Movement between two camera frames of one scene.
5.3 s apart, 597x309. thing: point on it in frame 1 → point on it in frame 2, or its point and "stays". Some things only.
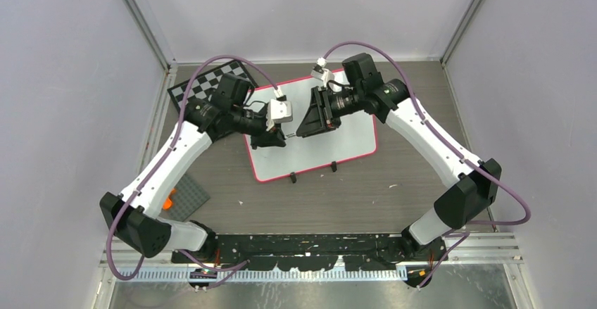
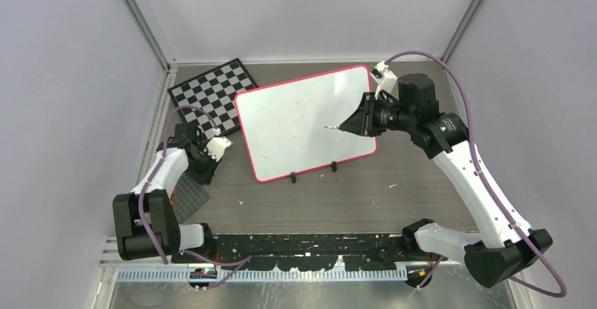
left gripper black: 268,139 → 205,178
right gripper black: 320,117 → 362,121
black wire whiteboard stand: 334,169 stays
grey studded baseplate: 188,198 stays
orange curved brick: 167,202 stays
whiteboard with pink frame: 355,137 stays
